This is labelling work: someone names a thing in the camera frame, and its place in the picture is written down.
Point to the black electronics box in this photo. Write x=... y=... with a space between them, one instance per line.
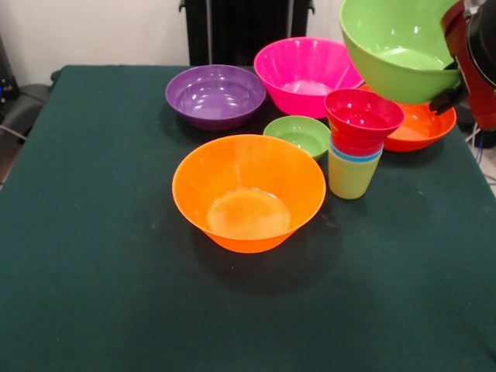
x=7 y=85

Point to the small green bowl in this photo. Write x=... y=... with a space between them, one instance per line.
x=298 y=133

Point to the black table clamp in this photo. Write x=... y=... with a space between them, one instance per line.
x=56 y=75

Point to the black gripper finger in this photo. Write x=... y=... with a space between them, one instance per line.
x=451 y=66
x=445 y=101

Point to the large green bowl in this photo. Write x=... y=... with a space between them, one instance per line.
x=387 y=73

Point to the dark green tablecloth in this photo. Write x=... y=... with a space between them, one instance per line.
x=116 y=302

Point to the red-orange bowl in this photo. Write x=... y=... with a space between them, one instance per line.
x=426 y=128

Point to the small red bowl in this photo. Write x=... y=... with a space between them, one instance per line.
x=364 y=112

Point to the blue cup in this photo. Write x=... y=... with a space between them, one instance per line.
x=339 y=157

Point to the red cup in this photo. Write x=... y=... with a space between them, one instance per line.
x=352 y=150

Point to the yellow cup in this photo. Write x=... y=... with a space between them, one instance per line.
x=350 y=182

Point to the large orange bowl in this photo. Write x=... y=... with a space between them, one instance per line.
x=248 y=182

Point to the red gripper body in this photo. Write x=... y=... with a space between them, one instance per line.
x=472 y=85

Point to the purple bowl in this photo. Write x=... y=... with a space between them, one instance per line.
x=215 y=97

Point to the pink bowl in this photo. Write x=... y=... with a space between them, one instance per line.
x=298 y=69

